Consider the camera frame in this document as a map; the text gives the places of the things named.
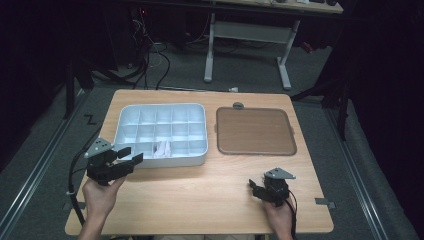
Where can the grey tape piece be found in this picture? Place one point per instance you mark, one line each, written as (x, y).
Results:
(66, 206)
(321, 201)

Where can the small red object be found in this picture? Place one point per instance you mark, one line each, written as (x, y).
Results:
(307, 47)

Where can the white compartment storage box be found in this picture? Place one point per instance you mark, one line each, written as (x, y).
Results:
(180, 130)

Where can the grey round table grommet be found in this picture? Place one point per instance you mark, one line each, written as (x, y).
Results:
(238, 106)

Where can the wooden desk with white legs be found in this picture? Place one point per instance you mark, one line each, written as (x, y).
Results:
(250, 31)

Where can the small white floor object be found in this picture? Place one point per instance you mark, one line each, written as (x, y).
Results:
(233, 89)

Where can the black metal stand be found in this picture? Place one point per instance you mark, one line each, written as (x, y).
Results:
(343, 113)
(69, 100)

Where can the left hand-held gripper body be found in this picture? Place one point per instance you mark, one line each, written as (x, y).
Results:
(106, 168)

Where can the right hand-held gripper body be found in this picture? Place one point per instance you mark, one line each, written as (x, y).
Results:
(276, 191)

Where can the white ribbed sock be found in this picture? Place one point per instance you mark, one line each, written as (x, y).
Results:
(162, 150)

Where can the person's right hand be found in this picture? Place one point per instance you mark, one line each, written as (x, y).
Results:
(281, 216)

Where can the black zigzag tape mark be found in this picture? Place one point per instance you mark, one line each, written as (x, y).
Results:
(90, 119)

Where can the person's left hand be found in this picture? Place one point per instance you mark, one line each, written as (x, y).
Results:
(100, 198)

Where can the brown wooden tray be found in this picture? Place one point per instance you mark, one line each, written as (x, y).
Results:
(255, 131)

